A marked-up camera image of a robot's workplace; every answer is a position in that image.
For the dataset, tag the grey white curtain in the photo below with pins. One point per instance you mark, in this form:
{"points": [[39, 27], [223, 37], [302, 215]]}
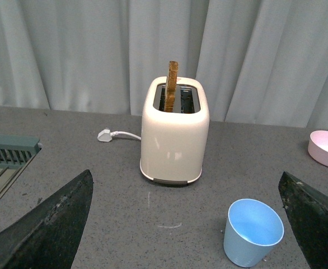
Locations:
{"points": [[263, 62]]}

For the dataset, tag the green dish rack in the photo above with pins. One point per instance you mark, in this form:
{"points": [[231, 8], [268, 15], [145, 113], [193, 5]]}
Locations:
{"points": [[16, 152]]}

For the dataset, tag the pink bowl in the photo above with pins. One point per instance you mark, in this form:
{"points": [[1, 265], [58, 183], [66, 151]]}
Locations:
{"points": [[318, 146]]}

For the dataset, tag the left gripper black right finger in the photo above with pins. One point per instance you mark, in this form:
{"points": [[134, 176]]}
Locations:
{"points": [[307, 212]]}

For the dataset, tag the light blue cup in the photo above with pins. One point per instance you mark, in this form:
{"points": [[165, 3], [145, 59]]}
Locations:
{"points": [[252, 230]]}

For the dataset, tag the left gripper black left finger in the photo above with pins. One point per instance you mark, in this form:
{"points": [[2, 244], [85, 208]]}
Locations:
{"points": [[49, 235]]}

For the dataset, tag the cream white toaster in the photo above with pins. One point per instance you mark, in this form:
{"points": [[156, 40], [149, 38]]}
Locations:
{"points": [[173, 144]]}

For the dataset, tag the brown toast slice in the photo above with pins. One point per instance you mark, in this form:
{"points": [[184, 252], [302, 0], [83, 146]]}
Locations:
{"points": [[170, 90]]}

